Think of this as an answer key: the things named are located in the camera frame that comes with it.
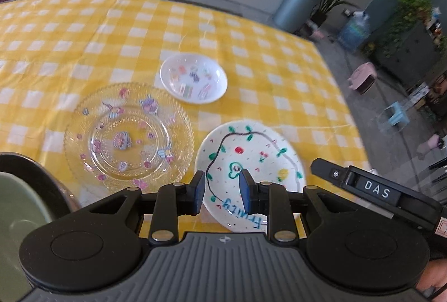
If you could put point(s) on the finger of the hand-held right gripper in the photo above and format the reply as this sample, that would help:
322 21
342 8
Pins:
328 170

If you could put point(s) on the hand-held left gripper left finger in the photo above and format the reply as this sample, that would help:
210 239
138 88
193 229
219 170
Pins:
199 192

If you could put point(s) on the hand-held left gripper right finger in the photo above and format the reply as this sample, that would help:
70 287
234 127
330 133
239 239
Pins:
246 194

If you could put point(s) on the white painted fruit plate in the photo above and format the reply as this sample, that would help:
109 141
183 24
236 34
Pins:
251 155

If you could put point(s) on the clear glass patterned plate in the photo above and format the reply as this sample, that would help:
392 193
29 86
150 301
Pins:
129 138

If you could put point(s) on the small white patterned plate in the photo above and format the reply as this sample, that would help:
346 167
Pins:
193 78

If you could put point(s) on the orange steel bowl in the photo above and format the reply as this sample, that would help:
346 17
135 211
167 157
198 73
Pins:
45 180

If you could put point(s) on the green ceramic bowl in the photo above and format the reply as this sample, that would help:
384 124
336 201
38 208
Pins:
17 218

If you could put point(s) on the person's right forearm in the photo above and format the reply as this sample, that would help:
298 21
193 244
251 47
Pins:
434 277

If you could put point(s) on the light blue plastic stool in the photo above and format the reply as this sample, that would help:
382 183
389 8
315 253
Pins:
398 113

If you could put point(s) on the blue water jug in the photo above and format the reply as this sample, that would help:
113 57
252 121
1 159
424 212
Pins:
354 31

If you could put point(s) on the dark grey dresser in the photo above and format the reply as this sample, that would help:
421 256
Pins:
408 50

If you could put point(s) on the blue-grey trash can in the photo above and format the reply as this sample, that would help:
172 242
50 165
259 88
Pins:
297 7

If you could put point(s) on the trailing pothos plant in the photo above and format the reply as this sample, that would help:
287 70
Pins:
408 16

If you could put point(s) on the yellow checked tablecloth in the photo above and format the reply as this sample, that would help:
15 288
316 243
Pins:
104 37

